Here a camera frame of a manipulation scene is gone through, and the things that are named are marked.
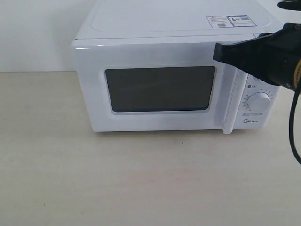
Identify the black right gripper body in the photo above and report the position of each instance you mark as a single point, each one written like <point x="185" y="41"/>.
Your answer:
<point x="278" y="55"/>

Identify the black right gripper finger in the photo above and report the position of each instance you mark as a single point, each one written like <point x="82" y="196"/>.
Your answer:
<point x="245" y="55"/>

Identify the white microwave door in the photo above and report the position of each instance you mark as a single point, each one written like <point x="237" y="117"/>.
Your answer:
<point x="138" y="85"/>

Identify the lower white microwave knob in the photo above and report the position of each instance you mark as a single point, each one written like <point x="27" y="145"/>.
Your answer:
<point x="259" y="101"/>

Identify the white instruction sticker label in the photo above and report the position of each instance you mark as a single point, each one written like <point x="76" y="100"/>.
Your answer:
<point x="231" y="21"/>

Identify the white Midea microwave oven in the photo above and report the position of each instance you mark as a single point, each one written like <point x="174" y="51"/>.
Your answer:
<point x="184" y="21"/>

